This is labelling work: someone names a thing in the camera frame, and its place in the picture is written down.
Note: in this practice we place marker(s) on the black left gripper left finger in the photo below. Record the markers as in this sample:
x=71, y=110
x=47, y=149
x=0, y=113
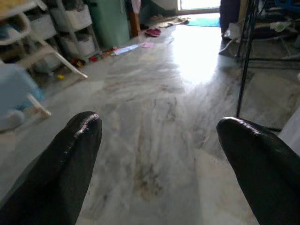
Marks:
x=58, y=175

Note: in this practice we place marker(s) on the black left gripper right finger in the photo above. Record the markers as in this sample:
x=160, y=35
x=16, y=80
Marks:
x=264, y=175

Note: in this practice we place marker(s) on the light blue folding table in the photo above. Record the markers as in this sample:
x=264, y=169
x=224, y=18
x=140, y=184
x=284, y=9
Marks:
x=16, y=93

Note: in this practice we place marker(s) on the yellow toy block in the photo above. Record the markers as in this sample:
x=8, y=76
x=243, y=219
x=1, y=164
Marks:
x=60, y=77

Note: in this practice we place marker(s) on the black metal drying rack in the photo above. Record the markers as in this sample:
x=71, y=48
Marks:
x=244, y=70

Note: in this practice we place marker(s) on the white baby highchair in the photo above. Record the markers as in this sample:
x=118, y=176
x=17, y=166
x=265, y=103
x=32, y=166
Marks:
x=70, y=66

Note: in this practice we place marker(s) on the red yellow toy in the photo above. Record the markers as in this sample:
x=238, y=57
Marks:
x=78, y=62

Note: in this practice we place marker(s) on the white paper sheet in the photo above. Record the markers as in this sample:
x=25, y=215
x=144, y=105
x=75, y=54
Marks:
x=126, y=49

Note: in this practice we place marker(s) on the white plastic bag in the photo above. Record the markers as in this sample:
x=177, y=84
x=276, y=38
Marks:
x=230, y=35

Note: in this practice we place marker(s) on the pink paper sheet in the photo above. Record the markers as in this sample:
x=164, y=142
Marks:
x=147, y=45

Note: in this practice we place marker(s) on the white drawer trolley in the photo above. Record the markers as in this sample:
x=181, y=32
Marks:
x=77, y=16

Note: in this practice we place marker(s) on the green plastic bin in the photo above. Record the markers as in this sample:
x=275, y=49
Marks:
x=110, y=23

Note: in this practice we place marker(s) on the teal floor mat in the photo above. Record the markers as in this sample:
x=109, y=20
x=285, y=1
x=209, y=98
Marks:
x=204, y=22

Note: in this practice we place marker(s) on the magenta slippers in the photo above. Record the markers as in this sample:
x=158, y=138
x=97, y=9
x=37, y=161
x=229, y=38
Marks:
x=152, y=32

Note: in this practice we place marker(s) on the beige doormat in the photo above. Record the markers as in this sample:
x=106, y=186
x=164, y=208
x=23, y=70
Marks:
x=173, y=21

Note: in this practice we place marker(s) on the pink hanging cloth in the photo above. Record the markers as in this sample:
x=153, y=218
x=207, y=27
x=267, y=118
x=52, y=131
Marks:
x=136, y=5

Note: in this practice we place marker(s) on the brown wooden post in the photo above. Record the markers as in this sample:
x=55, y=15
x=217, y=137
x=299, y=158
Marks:
x=135, y=25

